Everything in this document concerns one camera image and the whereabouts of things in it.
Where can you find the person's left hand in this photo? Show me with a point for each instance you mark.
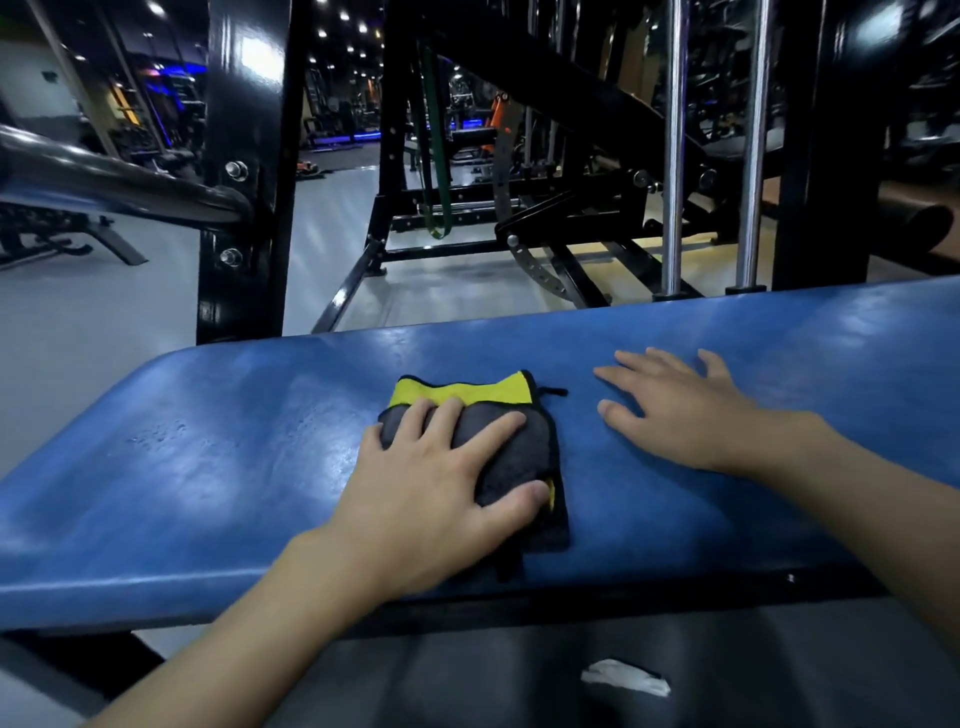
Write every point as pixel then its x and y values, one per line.
pixel 420 510

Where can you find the person's right hand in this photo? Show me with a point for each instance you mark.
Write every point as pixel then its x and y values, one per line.
pixel 697 420

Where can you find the grey and yellow cleaning cloth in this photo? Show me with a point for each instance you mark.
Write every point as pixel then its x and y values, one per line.
pixel 525 450

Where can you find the blue padded bench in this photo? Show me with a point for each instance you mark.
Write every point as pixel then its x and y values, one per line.
pixel 225 450

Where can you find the person's left forearm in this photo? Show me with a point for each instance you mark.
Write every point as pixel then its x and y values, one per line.
pixel 262 645

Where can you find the person's right forearm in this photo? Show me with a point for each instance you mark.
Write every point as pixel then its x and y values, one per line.
pixel 877 510

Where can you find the black adjustable incline bench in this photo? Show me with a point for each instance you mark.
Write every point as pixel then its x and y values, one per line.
pixel 112 240

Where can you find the chrome guide rod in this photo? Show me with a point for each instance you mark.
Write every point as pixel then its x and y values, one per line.
pixel 754 150
pixel 675 150

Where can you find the black foam roller pad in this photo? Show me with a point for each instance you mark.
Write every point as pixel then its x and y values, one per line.
pixel 915 229

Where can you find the black machine column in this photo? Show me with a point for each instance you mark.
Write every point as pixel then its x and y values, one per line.
pixel 832 150

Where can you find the perforated steel adjustment arc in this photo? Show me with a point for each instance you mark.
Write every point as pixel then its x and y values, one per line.
pixel 504 150

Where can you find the green resistance band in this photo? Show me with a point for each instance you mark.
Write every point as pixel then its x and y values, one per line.
pixel 436 172

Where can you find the black gym equipment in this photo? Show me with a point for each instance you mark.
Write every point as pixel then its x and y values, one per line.
pixel 930 90

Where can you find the black weight machine frame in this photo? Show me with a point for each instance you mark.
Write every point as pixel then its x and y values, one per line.
pixel 394 150

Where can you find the black upright post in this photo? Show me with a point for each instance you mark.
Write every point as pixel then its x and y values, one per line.
pixel 247 90

